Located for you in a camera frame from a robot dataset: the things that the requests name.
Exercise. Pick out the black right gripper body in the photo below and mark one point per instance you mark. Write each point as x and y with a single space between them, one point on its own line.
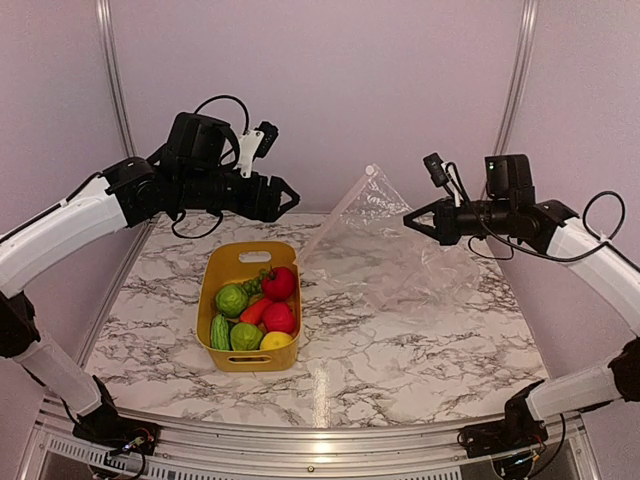
453 231

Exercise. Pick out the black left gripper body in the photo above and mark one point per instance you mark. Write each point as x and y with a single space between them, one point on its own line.
201 189

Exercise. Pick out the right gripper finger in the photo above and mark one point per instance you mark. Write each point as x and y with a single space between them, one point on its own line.
413 216
427 230

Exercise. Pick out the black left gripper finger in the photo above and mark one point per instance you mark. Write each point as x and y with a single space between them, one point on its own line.
283 195
284 208

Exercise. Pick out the clear zip top bag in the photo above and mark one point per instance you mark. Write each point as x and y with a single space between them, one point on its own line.
364 249

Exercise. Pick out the green toy cabbage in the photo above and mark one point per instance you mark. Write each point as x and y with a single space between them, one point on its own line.
231 300

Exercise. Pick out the red toy apple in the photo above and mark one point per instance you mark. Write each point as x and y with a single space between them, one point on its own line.
279 317

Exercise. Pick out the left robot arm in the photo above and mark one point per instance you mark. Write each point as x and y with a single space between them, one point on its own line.
123 196

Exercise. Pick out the yellow plastic basket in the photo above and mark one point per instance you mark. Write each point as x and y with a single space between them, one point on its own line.
233 264

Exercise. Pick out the green toy grapes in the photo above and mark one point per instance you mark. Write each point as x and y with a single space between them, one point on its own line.
253 286

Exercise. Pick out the orange toy carrot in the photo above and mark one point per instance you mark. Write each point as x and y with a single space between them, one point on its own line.
253 313

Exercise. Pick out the green toy bitter gourd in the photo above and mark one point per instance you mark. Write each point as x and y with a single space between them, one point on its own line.
220 333

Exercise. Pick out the yellow toy lemon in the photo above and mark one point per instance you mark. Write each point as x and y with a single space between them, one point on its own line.
274 340

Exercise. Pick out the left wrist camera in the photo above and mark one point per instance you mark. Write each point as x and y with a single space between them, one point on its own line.
254 144

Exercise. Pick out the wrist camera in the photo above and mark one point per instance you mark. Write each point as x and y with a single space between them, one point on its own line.
254 144
441 178

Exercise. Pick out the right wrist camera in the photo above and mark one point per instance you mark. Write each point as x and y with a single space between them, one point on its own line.
441 178

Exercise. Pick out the right aluminium frame post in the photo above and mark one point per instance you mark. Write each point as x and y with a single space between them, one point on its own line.
519 75

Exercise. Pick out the aluminium frame post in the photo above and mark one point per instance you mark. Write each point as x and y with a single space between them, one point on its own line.
519 75
109 49

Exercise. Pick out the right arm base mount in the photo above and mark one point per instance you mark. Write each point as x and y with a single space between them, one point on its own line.
517 429

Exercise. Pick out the left aluminium frame post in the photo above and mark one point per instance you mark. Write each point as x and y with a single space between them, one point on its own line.
109 49

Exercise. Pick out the aluminium table front rail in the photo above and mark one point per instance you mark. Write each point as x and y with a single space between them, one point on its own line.
193 449

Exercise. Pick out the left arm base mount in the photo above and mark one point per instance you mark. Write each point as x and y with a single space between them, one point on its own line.
107 427

